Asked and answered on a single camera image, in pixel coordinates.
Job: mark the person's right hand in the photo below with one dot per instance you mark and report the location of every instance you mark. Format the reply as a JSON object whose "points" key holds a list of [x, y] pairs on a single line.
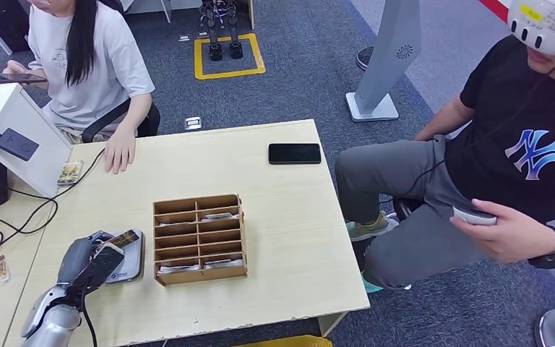
{"points": [[16, 68]]}

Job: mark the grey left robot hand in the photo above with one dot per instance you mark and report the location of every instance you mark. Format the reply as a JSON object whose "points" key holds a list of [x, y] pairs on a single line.
{"points": [[74, 261]]}

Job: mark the person's left hand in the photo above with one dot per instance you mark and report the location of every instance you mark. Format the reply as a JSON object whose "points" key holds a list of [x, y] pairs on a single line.
{"points": [[120, 151]]}

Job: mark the operator's left hand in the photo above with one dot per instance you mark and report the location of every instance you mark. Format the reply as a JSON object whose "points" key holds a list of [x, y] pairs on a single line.
{"points": [[517, 237]]}

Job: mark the person's slim dark smartphone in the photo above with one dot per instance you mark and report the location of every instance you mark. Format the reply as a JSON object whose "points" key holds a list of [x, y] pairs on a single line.
{"points": [[4, 77]]}

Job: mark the white handheld controller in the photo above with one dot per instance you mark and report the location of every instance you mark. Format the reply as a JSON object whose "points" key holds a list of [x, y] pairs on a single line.
{"points": [[474, 218]]}

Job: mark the person's left forearm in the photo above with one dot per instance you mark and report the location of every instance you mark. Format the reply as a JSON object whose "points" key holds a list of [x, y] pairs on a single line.
{"points": [[136, 115]]}

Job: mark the operator's right forearm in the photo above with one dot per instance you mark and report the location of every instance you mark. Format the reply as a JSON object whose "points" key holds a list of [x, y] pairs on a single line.
{"points": [[442, 122]]}

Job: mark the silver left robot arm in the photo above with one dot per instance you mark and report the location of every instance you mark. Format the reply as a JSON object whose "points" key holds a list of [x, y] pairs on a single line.
{"points": [[50, 321]]}

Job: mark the white card reader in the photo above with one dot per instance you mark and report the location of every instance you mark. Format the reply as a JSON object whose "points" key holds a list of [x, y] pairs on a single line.
{"points": [[131, 268]]}

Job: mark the black card reader pad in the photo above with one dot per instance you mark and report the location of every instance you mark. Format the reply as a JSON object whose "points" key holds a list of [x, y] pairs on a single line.
{"points": [[16, 144]]}

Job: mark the grey room key card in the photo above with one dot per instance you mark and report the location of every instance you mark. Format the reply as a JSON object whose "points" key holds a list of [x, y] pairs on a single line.
{"points": [[223, 264], [177, 223], [178, 269], [220, 217]]}

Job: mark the operator person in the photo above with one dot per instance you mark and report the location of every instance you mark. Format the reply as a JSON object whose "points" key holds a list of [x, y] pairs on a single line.
{"points": [[497, 143]]}

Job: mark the wooden card organizer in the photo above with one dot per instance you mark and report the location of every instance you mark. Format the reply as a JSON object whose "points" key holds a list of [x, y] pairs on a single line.
{"points": [[201, 275]]}

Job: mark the black office chair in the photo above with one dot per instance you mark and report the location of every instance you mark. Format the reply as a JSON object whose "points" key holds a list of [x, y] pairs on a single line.
{"points": [[114, 117]]}

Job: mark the white angled stand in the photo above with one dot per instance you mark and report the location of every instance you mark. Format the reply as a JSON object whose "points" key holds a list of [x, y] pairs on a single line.
{"points": [[0, 108]]}

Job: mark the black cabinet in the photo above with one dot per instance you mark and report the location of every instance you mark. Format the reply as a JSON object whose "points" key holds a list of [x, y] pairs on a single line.
{"points": [[7, 24]]}

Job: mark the silver floor socket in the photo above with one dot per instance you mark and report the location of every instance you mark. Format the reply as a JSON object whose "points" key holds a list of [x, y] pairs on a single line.
{"points": [[193, 123]]}

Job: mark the black stool seat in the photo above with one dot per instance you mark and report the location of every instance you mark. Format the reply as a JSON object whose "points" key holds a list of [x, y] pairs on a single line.
{"points": [[406, 208]]}

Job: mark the small floor socket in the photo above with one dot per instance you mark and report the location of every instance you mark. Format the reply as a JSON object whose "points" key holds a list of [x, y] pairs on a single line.
{"points": [[202, 34], [184, 37]]}

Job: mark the yellow floor tape square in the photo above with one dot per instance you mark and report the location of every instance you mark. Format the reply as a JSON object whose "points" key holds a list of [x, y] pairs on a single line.
{"points": [[229, 74]]}

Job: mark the black standing robot legs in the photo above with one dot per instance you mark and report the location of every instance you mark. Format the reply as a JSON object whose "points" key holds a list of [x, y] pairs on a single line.
{"points": [[215, 50]]}

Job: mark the white table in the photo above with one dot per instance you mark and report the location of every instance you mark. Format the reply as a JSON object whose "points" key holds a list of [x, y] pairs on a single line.
{"points": [[165, 9]]}

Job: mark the black smartphone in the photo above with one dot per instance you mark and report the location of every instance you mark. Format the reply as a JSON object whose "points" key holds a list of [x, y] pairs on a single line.
{"points": [[294, 153]]}

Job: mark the wooden table leg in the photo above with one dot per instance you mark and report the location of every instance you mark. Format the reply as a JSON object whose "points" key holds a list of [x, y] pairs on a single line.
{"points": [[331, 323]]}

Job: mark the white VR headset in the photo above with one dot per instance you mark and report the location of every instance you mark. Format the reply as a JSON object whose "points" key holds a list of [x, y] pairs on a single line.
{"points": [[545, 24]]}

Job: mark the grey kiosk stand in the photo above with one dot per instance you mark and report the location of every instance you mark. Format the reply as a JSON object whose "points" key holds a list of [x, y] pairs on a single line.
{"points": [[387, 57]]}

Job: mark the red barrier strip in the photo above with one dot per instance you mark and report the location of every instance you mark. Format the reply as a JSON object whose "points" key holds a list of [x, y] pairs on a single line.
{"points": [[495, 8]]}

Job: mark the black round base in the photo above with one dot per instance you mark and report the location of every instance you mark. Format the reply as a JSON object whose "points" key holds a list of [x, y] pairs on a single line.
{"points": [[363, 58]]}

